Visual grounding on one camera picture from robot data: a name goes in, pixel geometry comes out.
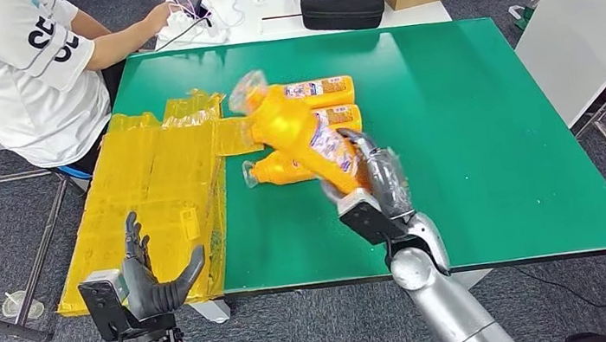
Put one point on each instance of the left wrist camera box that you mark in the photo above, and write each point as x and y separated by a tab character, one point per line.
102	304

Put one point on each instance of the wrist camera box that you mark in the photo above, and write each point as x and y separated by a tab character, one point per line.
369	219
102	304

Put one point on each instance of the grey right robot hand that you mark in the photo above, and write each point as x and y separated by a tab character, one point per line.
392	187

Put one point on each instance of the white table leg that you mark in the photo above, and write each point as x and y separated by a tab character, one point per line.
464	281
213	313

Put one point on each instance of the person's right forearm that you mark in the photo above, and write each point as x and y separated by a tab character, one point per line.
117	45

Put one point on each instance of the orange detergent bottle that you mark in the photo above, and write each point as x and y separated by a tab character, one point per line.
328	94
348	118
274	173
286	125

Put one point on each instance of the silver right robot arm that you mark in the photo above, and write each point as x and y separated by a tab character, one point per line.
453	313

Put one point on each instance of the thin dark stick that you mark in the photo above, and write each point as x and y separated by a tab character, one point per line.
282	17

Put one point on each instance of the person's left forearm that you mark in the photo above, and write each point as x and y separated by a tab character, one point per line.
88	24

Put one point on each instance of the black zip case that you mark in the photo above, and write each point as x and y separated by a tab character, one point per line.
341	2

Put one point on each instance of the person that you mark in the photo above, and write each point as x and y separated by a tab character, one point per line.
9	84

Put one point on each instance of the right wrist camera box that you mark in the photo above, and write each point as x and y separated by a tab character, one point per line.
369	219

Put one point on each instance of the person's right hand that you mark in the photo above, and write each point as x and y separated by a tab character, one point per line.
158	18

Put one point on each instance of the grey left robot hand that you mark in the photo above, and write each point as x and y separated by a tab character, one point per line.
151	298

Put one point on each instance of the white power strip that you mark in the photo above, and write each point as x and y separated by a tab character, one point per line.
194	35

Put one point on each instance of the clear plastic cup lid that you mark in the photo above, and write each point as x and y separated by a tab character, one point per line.
22	307

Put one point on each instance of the blue stool seat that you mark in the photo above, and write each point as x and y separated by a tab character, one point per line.
75	173

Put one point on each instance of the green floor object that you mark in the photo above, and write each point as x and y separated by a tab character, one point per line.
522	17

